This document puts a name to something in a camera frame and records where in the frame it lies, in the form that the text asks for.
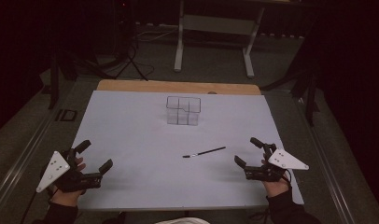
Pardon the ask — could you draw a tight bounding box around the black pen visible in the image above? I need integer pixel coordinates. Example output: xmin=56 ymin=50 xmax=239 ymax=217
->
xmin=182 ymin=146 xmax=227 ymax=159

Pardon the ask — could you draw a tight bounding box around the clear acrylic pen holder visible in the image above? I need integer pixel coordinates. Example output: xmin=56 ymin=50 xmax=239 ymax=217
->
xmin=165 ymin=95 xmax=202 ymax=127

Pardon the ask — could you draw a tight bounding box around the white metal desk frame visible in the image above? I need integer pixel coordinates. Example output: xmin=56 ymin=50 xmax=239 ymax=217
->
xmin=173 ymin=0 xmax=267 ymax=79

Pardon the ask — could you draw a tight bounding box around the left hand-held gripper cable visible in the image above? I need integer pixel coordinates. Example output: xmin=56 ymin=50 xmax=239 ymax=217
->
xmin=20 ymin=186 xmax=56 ymax=224

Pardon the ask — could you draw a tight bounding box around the hand-held gripper cable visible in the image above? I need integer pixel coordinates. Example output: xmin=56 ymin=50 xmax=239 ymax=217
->
xmin=20 ymin=186 xmax=56 ymax=224
xmin=248 ymin=168 xmax=294 ymax=224

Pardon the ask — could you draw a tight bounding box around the white floor cable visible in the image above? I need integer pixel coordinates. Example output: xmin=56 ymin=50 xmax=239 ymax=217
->
xmin=134 ymin=28 xmax=180 ymax=44

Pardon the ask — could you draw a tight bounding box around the person's left hand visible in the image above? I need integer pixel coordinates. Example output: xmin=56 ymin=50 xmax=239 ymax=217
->
xmin=49 ymin=156 xmax=87 ymax=208

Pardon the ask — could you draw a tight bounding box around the black tripod stand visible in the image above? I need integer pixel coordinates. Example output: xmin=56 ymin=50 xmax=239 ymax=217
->
xmin=111 ymin=0 xmax=155 ymax=82

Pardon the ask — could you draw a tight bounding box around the black metal stand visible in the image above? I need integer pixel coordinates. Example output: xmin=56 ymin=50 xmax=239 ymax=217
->
xmin=261 ymin=54 xmax=322 ymax=127
xmin=48 ymin=50 xmax=97 ymax=110

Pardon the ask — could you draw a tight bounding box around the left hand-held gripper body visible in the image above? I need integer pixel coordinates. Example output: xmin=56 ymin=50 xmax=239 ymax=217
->
xmin=35 ymin=148 xmax=104 ymax=194

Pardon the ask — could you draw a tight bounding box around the person's right hand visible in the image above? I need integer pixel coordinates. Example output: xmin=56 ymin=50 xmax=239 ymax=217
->
xmin=260 ymin=158 xmax=292 ymax=199

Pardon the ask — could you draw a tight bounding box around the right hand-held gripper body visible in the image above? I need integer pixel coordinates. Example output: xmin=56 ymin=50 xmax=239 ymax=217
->
xmin=244 ymin=142 xmax=310 ymax=183

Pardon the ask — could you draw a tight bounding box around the metal floor rail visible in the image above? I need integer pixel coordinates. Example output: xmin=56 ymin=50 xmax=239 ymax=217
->
xmin=0 ymin=79 xmax=74 ymax=216
xmin=290 ymin=95 xmax=358 ymax=224

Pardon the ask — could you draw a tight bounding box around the right hand-held gripper cable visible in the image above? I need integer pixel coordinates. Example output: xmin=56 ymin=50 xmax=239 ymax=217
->
xmin=248 ymin=168 xmax=294 ymax=224

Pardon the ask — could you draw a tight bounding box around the pale grey table sheet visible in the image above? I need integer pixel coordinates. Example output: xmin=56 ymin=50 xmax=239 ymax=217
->
xmin=70 ymin=90 xmax=305 ymax=212

